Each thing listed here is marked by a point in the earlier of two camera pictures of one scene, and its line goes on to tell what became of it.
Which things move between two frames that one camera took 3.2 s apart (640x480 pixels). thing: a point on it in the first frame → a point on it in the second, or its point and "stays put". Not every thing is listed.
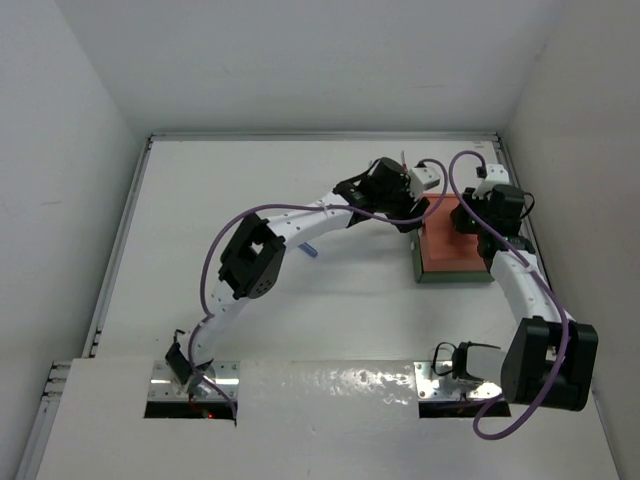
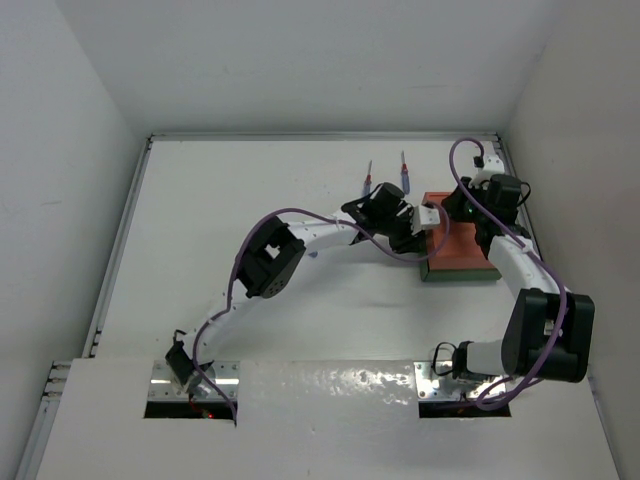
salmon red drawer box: [445, 249] stays put
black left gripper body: [400, 201] → [398, 229]
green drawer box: [444, 276] stays put
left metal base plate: [162, 387] stays put
